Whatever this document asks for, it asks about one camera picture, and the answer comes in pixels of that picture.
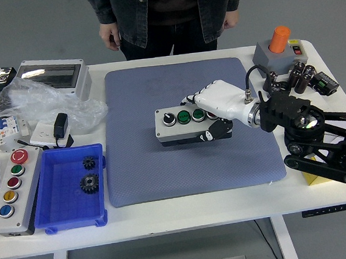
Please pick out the person's left hand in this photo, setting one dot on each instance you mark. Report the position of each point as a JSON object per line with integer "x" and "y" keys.
{"x": 230, "y": 20}

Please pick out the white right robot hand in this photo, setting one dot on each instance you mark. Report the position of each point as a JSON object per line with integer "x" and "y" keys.
{"x": 222, "y": 95}

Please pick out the person's right hand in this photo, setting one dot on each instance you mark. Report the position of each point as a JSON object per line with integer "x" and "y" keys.
{"x": 109, "y": 36}

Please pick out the grey four-button control box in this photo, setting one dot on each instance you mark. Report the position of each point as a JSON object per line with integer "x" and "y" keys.
{"x": 173, "y": 135}

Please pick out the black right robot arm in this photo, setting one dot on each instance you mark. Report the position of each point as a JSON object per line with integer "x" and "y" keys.
{"x": 284, "y": 109}

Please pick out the grey five-button control box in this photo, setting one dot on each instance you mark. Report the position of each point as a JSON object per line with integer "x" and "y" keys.
{"x": 23, "y": 196}

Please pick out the grey square base block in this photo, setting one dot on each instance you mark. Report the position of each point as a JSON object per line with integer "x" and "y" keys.
{"x": 264, "y": 56}

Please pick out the orange cylinder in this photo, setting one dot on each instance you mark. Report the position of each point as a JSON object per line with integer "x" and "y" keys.
{"x": 279, "y": 39}

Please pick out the person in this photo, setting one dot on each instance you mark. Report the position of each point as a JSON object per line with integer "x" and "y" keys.
{"x": 168, "y": 13}

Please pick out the grey distribution box clear cover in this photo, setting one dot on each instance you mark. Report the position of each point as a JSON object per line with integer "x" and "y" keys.
{"x": 48, "y": 74}

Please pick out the large black capacitor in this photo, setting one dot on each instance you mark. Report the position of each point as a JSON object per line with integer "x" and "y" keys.
{"x": 296, "y": 71}
{"x": 306, "y": 78}

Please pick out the clear plastic bag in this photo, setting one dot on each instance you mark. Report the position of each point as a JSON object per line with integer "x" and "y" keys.
{"x": 35, "y": 100}

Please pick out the grey-blue padded mat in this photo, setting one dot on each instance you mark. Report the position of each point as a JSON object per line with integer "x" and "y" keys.
{"x": 152, "y": 168}

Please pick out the black power adapter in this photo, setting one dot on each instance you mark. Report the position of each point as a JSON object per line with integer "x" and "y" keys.
{"x": 60, "y": 125}

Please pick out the black module green terminal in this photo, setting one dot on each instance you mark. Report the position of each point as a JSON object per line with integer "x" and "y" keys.
{"x": 325, "y": 83}

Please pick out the plain white breaker module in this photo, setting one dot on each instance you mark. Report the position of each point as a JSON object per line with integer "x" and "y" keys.
{"x": 24, "y": 127}

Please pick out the yellow cardboard box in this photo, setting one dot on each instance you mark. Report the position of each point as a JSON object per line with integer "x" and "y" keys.
{"x": 314, "y": 180}

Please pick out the small black gear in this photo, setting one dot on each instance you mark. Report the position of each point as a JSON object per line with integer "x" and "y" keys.
{"x": 89, "y": 163}

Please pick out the white circuit breaker blue levers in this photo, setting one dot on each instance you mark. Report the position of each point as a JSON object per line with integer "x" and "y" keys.
{"x": 7, "y": 128}

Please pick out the large black gear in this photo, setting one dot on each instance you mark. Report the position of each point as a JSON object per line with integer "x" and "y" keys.
{"x": 89, "y": 183}

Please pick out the black table control panel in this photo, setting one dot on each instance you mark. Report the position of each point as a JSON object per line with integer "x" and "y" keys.
{"x": 326, "y": 210}

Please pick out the blue plastic bin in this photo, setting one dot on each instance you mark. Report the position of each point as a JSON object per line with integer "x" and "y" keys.
{"x": 67, "y": 207}

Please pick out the white switch box red button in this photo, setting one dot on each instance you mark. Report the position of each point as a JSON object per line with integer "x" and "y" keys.
{"x": 298, "y": 50}

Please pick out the white wall socket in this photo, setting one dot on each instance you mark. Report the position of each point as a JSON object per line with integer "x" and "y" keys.
{"x": 41, "y": 133}

